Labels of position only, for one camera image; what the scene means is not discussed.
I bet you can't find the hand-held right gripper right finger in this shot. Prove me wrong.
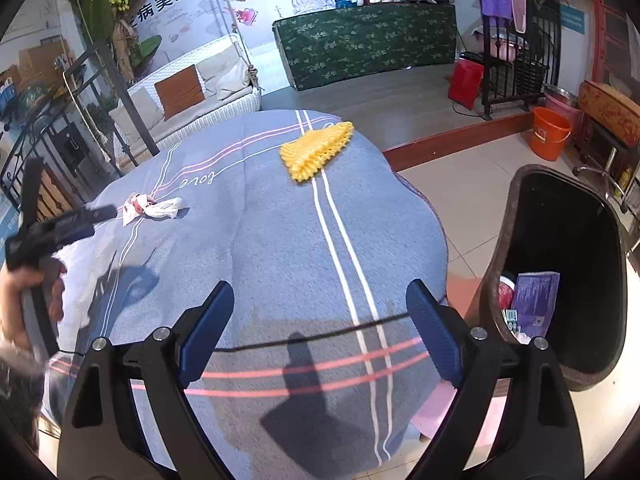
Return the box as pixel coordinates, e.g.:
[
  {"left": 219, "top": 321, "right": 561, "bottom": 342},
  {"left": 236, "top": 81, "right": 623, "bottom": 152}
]
[{"left": 405, "top": 279, "right": 586, "bottom": 480}]

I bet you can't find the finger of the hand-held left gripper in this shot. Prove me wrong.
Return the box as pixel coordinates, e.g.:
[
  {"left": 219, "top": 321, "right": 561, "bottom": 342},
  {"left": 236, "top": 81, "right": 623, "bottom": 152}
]
[{"left": 86, "top": 204, "right": 122, "bottom": 224}]

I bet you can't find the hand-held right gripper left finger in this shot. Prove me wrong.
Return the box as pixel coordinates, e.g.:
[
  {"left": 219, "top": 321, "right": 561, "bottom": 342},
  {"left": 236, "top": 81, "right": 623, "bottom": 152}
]
[{"left": 57, "top": 281, "right": 236, "bottom": 480}]

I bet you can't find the red white wrapper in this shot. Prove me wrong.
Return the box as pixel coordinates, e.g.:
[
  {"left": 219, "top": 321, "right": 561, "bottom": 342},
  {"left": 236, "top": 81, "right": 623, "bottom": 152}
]
[{"left": 122, "top": 192, "right": 183, "bottom": 226}]

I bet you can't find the purple packet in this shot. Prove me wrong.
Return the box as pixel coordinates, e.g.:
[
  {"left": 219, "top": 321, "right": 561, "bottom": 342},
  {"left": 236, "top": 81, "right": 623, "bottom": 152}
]
[{"left": 510, "top": 271, "right": 562, "bottom": 338}]

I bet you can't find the dark woven trash bin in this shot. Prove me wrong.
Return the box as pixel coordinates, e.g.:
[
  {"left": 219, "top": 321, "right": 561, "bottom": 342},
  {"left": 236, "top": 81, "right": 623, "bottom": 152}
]
[{"left": 479, "top": 164, "right": 628, "bottom": 392}]

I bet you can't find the person's left forearm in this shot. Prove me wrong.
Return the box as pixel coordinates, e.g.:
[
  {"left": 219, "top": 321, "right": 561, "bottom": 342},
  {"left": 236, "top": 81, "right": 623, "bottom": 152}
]
[{"left": 0, "top": 340, "right": 57, "bottom": 456}]

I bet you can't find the person's left hand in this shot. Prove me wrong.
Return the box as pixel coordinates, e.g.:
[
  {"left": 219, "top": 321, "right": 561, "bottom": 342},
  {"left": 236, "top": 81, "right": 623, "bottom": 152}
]
[{"left": 0, "top": 255, "right": 69, "bottom": 362}]

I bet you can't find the white cushion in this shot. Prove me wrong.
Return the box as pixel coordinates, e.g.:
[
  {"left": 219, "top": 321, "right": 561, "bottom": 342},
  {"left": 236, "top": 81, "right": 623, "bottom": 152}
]
[
  {"left": 195, "top": 47, "right": 253, "bottom": 93},
  {"left": 109, "top": 85, "right": 166, "bottom": 136}
]

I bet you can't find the blue-grey striped blanket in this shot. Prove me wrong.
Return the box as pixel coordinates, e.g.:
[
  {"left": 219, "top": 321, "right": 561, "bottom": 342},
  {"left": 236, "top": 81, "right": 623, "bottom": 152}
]
[{"left": 37, "top": 109, "right": 449, "bottom": 480}]

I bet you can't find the orange-brown cushion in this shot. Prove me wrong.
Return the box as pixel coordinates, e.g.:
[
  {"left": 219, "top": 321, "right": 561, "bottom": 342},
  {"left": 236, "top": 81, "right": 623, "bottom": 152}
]
[{"left": 154, "top": 65, "right": 207, "bottom": 120}]

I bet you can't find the white wicker swing sofa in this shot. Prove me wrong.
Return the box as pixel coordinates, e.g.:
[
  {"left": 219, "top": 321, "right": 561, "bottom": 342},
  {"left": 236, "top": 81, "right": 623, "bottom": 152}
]
[{"left": 107, "top": 34, "right": 263, "bottom": 158}]

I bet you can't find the banana plant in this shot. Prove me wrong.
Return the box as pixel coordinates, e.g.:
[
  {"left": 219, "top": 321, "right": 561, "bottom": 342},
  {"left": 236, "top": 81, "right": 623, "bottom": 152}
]
[{"left": 60, "top": 0, "right": 166, "bottom": 86}]

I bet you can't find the yellow foam fruit net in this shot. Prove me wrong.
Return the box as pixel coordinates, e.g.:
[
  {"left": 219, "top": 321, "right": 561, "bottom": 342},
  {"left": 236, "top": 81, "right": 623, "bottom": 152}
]
[{"left": 279, "top": 121, "right": 355, "bottom": 183}]

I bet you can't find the orange plastic bucket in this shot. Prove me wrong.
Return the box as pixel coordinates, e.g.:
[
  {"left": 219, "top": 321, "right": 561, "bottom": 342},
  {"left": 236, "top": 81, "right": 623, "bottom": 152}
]
[{"left": 529, "top": 106, "right": 572, "bottom": 162}]

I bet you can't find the red shopping bag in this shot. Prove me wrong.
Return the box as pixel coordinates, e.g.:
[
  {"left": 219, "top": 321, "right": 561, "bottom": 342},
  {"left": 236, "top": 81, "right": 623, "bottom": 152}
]
[{"left": 446, "top": 56, "right": 485, "bottom": 110}]

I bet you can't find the pink plastic basin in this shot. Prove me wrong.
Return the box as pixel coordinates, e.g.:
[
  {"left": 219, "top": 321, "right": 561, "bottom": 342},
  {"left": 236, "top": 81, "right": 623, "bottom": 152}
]
[
  {"left": 542, "top": 87, "right": 586, "bottom": 133},
  {"left": 487, "top": 32, "right": 523, "bottom": 61}
]

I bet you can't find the black metal rack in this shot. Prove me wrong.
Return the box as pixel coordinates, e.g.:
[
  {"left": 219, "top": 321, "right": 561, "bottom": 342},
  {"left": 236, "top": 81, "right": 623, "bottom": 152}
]
[{"left": 480, "top": 7, "right": 561, "bottom": 121}]

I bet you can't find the steel basin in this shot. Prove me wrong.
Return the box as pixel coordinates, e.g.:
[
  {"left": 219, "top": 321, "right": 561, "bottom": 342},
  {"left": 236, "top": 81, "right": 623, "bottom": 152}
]
[{"left": 544, "top": 84, "right": 581, "bottom": 106}]

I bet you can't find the green patterned mattress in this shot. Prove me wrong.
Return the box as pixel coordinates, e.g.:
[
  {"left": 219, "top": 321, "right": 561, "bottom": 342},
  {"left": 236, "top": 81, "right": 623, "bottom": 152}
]
[{"left": 272, "top": 2, "right": 458, "bottom": 92}]

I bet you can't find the pink towel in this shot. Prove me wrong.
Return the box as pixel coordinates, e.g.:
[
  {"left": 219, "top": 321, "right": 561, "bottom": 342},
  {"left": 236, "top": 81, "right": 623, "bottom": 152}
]
[{"left": 507, "top": 0, "right": 528, "bottom": 35}]

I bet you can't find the red ladder shelf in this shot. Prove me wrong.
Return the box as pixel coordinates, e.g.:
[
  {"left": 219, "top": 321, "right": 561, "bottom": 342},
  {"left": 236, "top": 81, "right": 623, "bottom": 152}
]
[{"left": 587, "top": 0, "right": 640, "bottom": 86}]

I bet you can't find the black cable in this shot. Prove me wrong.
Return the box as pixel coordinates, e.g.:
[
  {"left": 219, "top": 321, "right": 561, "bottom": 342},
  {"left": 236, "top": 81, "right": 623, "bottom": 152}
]
[{"left": 55, "top": 312, "right": 416, "bottom": 357}]

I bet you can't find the black swing frame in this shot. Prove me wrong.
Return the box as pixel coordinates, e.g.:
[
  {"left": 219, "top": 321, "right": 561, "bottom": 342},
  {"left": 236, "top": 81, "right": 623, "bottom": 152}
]
[{"left": 62, "top": 40, "right": 161, "bottom": 176}]

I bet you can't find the swing rope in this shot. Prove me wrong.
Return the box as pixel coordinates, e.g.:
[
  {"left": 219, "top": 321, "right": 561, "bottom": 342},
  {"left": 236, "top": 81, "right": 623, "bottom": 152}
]
[{"left": 222, "top": 0, "right": 261, "bottom": 91}]

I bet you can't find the blue wall sign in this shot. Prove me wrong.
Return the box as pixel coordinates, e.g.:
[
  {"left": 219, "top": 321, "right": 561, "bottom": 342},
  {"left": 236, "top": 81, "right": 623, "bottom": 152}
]
[{"left": 559, "top": 2, "right": 587, "bottom": 36}]

